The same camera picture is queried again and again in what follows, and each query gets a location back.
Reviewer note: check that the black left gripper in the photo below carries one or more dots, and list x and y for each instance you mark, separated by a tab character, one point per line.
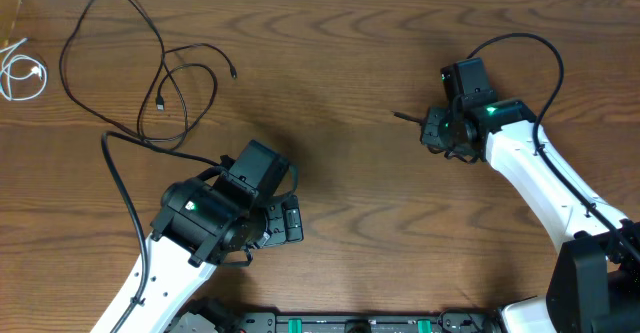
282	215

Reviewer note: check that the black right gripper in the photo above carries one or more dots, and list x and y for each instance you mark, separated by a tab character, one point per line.
429	134

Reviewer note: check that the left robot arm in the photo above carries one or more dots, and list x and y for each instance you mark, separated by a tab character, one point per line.
232	206

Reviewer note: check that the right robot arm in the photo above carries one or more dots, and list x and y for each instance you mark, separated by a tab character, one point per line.
595	282

